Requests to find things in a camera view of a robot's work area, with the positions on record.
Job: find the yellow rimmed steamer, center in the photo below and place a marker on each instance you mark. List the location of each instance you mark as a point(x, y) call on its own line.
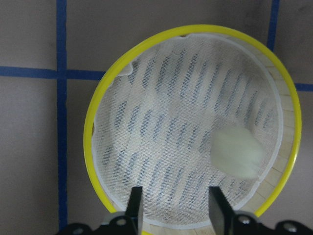
point(153, 115)

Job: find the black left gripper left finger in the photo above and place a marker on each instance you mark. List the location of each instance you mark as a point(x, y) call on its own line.
point(134, 209)

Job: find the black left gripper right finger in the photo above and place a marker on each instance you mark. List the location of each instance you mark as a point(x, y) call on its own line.
point(221, 214)

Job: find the white steamed bun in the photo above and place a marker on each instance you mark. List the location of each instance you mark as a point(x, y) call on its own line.
point(236, 152)

